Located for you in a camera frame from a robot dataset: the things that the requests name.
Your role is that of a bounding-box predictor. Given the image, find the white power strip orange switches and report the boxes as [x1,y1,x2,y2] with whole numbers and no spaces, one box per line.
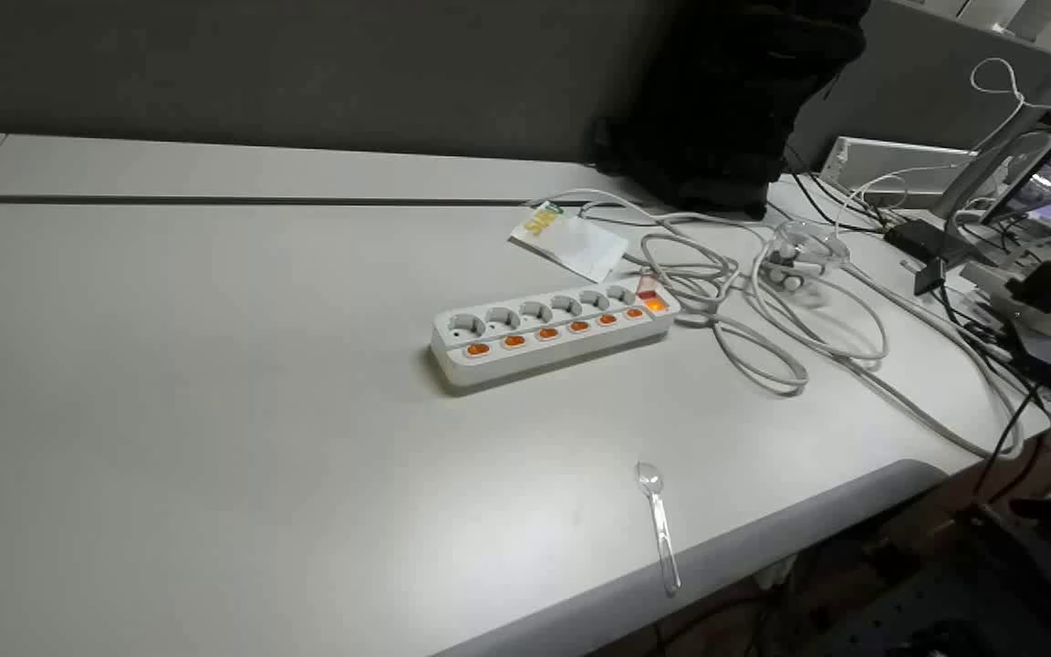
[428,272,682,393]

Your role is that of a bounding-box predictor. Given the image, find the thin white looped cable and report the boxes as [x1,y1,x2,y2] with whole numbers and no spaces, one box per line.
[969,51,1035,136]

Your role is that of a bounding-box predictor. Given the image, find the white paper tag yellow label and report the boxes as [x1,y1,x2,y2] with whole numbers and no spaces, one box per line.
[506,199,634,290]

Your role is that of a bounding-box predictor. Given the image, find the white flat box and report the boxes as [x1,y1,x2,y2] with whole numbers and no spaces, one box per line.
[819,130,983,209]

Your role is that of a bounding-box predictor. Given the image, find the black cable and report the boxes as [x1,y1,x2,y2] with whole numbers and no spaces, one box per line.
[790,168,1051,505]

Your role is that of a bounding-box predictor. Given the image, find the black fabric bag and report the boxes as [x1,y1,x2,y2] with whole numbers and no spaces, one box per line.
[588,0,875,224]

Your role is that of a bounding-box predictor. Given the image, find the white power strip cable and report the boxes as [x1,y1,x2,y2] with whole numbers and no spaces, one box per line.
[523,189,1031,462]

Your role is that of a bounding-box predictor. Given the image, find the clear plastic spoon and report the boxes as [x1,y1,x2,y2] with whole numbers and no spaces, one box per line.
[630,460,686,600]

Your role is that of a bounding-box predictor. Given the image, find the grey monitor stand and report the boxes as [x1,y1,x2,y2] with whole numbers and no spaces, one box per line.
[909,43,1051,300]

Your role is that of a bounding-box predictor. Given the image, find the clear plastic plug cover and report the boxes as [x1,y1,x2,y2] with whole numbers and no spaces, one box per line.
[750,224,854,294]

